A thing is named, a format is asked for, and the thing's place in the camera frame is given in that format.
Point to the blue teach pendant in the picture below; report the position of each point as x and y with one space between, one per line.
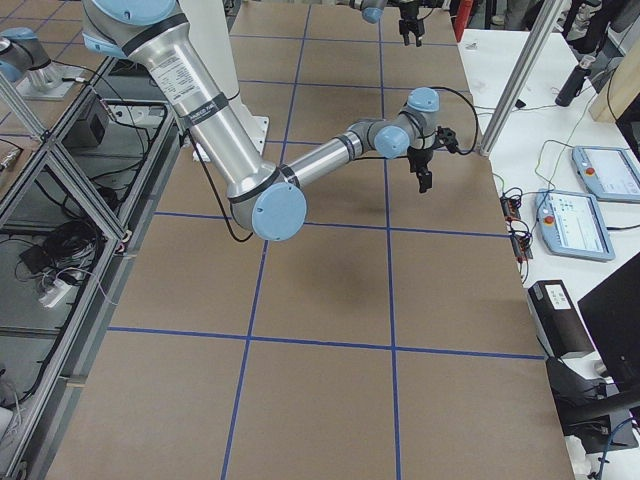
572 225
609 173

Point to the near blue teach pendant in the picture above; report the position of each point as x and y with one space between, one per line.
572 225

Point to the small circuit board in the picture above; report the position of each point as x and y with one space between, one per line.
510 205

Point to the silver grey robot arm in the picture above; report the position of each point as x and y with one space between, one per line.
372 10
186 49

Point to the aluminium frame post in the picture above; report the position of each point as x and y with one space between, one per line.
535 42

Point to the black rectangular box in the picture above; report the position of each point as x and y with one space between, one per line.
558 323

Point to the white power strip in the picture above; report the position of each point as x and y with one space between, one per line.
55 293

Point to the aluminium frame rack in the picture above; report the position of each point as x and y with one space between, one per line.
75 205

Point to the black bottle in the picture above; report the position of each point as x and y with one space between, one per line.
574 83

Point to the black monitor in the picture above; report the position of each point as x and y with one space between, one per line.
611 314

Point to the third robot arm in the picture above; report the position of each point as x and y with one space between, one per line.
25 63

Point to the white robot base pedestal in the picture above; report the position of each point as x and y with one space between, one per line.
209 35

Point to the far blue teach pendant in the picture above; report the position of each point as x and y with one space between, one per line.
609 173

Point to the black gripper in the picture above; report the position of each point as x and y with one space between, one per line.
408 13
418 159

